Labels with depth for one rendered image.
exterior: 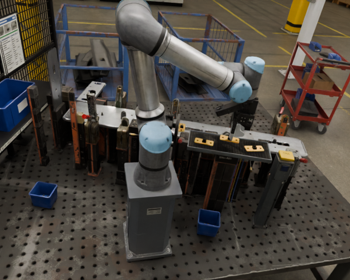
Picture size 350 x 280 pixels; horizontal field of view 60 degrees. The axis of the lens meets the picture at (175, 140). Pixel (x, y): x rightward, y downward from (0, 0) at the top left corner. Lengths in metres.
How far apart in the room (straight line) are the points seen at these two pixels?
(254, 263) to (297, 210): 0.49
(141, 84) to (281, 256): 1.06
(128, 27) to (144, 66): 0.20
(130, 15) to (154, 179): 0.58
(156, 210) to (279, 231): 0.75
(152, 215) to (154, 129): 0.36
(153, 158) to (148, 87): 0.26
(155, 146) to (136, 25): 0.41
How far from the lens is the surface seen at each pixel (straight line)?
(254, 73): 1.19
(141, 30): 0.91
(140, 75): 1.10
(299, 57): 5.75
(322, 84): 3.93
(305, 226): 1.84
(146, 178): 1.16
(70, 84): 4.13
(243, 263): 1.55
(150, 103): 1.15
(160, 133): 1.09
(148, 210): 1.24
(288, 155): 1.45
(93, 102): 1.59
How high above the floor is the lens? 1.94
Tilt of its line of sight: 35 degrees down
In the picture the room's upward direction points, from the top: 8 degrees clockwise
